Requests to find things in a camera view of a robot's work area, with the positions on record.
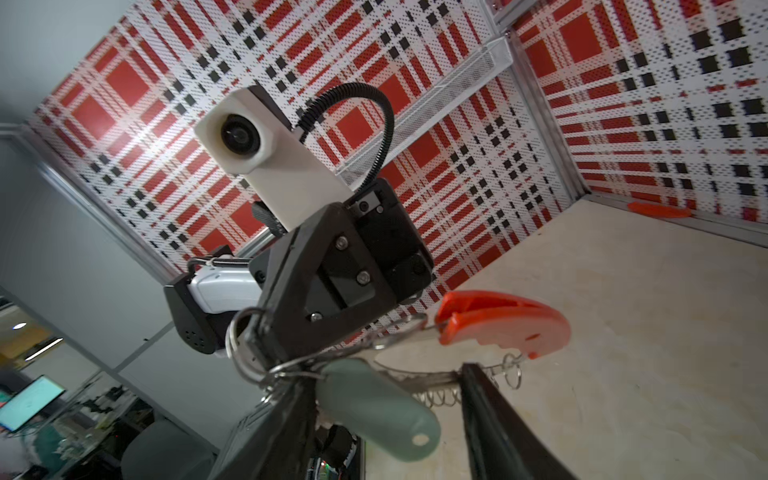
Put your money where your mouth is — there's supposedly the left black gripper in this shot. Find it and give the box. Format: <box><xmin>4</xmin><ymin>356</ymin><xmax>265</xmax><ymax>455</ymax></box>
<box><xmin>245</xmin><ymin>178</ymin><xmax>434</xmax><ymax>369</ymax></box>

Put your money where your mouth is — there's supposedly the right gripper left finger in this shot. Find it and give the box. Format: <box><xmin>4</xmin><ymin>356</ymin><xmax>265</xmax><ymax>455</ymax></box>
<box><xmin>209</xmin><ymin>378</ymin><xmax>317</xmax><ymax>479</ymax></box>

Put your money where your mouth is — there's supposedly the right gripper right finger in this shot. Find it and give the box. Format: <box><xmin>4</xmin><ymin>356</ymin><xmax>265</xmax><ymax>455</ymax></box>
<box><xmin>459</xmin><ymin>363</ymin><xmax>575</xmax><ymax>480</ymax></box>

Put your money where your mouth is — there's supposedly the small key with teal tag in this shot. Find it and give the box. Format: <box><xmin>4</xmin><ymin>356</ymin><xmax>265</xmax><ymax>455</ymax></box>
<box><xmin>315</xmin><ymin>358</ymin><xmax>464</xmax><ymax>463</ymax></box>

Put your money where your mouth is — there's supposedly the grey key organizer red handle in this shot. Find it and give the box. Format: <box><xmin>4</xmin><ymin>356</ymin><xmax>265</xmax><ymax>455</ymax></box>
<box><xmin>224</xmin><ymin>290</ymin><xmax>573</xmax><ymax>409</ymax></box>

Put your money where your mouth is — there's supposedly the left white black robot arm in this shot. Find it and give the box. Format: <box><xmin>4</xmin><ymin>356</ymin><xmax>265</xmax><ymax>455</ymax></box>
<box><xmin>164</xmin><ymin>82</ymin><xmax>434</xmax><ymax>369</ymax></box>

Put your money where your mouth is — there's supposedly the grey office chair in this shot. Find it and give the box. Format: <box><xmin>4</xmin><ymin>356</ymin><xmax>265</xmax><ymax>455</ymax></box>
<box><xmin>120</xmin><ymin>420</ymin><xmax>215</xmax><ymax>480</ymax></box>

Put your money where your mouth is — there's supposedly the computer monitor in background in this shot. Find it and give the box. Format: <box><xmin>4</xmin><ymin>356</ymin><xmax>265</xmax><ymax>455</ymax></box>
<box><xmin>0</xmin><ymin>375</ymin><xmax>66</xmax><ymax>432</ymax></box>

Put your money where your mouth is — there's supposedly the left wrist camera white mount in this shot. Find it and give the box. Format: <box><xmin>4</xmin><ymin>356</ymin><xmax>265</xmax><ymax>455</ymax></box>
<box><xmin>193</xmin><ymin>85</ymin><xmax>353</xmax><ymax>231</ymax></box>

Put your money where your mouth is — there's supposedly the red strip at wall base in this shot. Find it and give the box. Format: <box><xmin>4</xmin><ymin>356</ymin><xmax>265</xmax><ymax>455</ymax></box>
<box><xmin>627</xmin><ymin>201</ymin><xmax>693</xmax><ymax>220</ymax></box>

